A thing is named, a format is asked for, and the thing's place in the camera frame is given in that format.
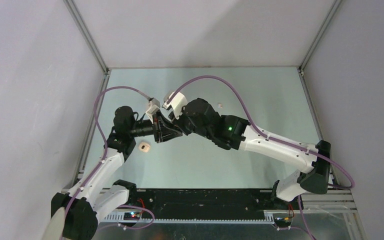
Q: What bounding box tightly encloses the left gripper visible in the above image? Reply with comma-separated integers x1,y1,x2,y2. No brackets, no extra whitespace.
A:
128,109,182,143

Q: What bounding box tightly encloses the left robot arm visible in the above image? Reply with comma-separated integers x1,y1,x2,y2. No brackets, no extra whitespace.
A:
42,106,183,240

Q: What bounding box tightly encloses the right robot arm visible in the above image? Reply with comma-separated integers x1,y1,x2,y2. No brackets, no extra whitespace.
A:
163,98,331,209

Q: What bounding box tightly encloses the white earbud charging case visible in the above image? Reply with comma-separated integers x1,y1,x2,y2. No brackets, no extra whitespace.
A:
138,141,151,153

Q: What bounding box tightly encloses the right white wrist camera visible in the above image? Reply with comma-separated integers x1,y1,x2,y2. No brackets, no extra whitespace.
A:
162,91,188,120

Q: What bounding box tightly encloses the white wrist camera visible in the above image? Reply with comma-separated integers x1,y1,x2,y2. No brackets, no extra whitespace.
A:
162,91,188,120
145,97,161,123

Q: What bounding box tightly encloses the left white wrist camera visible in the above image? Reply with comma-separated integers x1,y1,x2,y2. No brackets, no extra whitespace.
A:
145,97,161,123

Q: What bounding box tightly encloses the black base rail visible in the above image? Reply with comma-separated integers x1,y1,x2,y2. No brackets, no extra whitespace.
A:
127,188,299,222

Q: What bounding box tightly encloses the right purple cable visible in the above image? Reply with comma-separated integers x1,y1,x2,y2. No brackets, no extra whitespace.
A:
168,75,356,191

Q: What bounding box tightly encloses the aluminium frame rail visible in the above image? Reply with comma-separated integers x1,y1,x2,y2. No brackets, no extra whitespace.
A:
91,188,357,224

